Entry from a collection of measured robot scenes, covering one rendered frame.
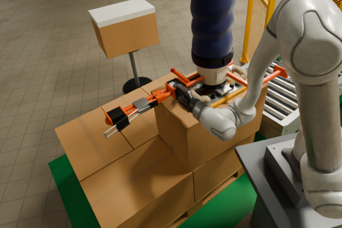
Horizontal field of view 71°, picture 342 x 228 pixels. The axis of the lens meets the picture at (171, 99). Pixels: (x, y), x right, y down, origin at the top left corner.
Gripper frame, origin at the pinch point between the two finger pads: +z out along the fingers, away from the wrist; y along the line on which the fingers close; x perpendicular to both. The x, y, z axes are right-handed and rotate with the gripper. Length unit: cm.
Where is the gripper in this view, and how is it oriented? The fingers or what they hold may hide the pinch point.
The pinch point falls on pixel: (174, 89)
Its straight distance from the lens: 128.6
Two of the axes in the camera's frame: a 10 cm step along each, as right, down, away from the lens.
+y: 1.0, 7.6, 6.4
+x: 8.2, -4.2, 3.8
